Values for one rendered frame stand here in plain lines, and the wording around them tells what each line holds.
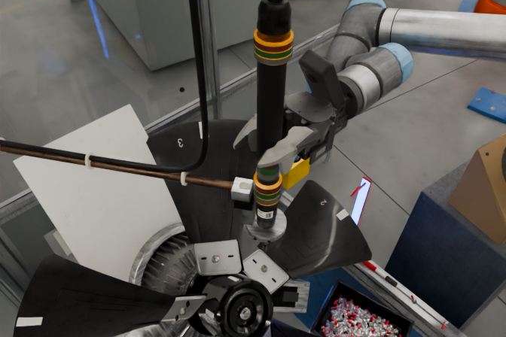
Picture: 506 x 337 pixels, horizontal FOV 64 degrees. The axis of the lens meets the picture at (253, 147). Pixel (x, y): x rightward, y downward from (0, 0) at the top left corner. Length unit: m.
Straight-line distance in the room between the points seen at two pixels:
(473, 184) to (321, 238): 0.48
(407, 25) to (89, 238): 0.76
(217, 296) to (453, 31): 0.61
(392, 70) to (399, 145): 2.23
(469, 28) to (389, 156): 2.09
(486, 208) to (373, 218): 1.30
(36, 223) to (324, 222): 0.90
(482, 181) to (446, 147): 1.85
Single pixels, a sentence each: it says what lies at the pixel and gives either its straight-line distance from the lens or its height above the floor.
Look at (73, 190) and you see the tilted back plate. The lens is 0.92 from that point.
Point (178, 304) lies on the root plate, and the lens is 0.76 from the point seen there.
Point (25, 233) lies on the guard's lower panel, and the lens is 1.45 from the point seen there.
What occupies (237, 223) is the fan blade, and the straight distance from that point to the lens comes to 0.76.
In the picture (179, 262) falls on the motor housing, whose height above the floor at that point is 1.18.
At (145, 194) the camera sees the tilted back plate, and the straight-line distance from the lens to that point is 0.96.
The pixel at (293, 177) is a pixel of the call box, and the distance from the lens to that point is 1.21.
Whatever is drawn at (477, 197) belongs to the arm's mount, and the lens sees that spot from 1.23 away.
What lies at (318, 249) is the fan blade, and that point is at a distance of 0.90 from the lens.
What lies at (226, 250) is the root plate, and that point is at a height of 1.27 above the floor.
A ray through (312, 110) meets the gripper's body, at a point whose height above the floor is 1.57.
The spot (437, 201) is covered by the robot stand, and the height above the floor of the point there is 1.00.
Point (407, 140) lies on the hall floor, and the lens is 2.98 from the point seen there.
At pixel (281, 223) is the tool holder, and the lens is 0.70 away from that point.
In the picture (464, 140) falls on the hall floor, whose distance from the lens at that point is 3.14.
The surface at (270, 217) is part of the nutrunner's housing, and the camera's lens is 0.66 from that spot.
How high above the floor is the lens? 1.94
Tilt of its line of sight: 45 degrees down
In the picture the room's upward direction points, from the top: straight up
